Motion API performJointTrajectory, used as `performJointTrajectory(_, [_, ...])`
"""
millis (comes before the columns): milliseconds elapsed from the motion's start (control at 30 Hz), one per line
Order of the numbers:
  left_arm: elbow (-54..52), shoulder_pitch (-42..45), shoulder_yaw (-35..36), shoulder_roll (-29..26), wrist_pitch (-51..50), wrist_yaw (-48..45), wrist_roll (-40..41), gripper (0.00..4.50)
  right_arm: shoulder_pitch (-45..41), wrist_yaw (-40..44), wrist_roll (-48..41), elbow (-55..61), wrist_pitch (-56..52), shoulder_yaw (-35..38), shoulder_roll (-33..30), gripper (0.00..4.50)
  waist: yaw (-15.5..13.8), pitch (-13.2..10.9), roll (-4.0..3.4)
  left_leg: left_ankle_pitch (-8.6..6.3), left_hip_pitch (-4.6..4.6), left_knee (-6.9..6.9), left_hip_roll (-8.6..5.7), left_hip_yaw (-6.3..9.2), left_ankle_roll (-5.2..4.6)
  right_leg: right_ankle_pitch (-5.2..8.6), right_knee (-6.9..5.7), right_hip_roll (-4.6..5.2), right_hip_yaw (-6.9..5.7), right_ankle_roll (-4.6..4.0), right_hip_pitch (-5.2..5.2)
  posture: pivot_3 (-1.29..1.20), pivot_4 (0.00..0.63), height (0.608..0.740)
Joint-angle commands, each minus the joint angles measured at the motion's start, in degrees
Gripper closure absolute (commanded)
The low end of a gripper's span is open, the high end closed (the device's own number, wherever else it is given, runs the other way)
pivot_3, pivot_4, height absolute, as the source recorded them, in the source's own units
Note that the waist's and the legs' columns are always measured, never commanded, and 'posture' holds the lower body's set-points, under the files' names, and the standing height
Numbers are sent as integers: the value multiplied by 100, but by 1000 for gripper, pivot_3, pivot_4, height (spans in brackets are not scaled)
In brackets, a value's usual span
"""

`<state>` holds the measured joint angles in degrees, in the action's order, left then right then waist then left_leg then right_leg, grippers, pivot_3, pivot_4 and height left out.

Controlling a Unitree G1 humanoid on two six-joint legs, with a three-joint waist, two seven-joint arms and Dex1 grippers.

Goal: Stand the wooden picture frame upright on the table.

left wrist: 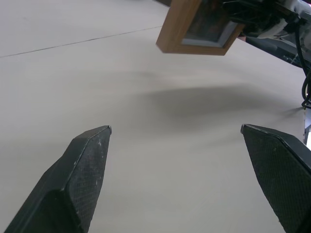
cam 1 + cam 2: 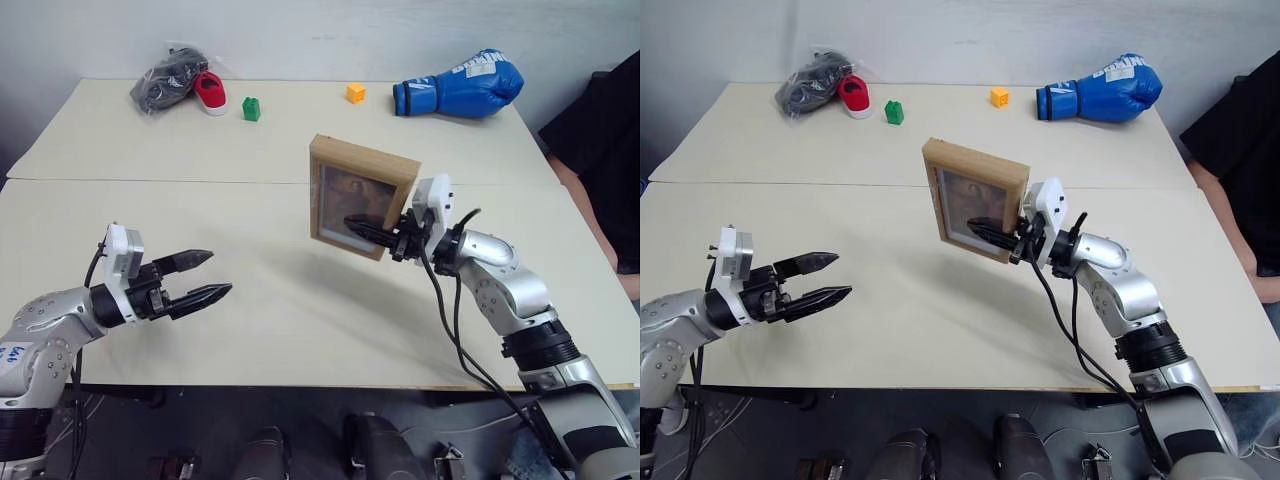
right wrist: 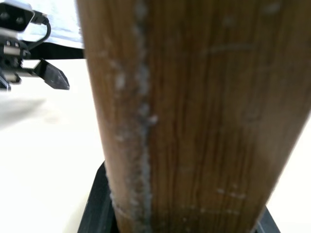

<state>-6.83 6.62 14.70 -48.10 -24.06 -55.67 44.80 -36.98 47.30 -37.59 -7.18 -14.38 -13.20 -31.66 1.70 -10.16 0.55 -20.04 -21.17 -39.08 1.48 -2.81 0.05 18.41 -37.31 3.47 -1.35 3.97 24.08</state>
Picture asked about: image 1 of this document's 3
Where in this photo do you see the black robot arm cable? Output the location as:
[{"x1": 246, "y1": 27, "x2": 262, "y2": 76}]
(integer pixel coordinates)
[{"x1": 294, "y1": 20, "x2": 311, "y2": 109}]

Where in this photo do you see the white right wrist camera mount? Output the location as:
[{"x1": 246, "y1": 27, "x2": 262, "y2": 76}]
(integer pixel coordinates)
[{"x1": 279, "y1": 0, "x2": 311, "y2": 20}]

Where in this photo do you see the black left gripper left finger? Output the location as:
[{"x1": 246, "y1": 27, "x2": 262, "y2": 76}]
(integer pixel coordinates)
[{"x1": 4, "y1": 125, "x2": 113, "y2": 233}]

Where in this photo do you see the wooden picture frame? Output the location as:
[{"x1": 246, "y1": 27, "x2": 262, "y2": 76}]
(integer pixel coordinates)
[{"x1": 155, "y1": 0, "x2": 245, "y2": 57}]

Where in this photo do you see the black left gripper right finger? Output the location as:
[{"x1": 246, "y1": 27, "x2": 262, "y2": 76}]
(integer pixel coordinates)
[{"x1": 240, "y1": 124, "x2": 311, "y2": 233}]

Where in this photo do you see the dark object beyond table edge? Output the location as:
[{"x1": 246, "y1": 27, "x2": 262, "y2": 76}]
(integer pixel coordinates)
[{"x1": 245, "y1": 35, "x2": 311, "y2": 70}]

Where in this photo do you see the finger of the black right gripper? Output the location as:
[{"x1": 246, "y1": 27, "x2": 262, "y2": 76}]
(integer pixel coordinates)
[{"x1": 222, "y1": 0, "x2": 246, "y2": 25}]

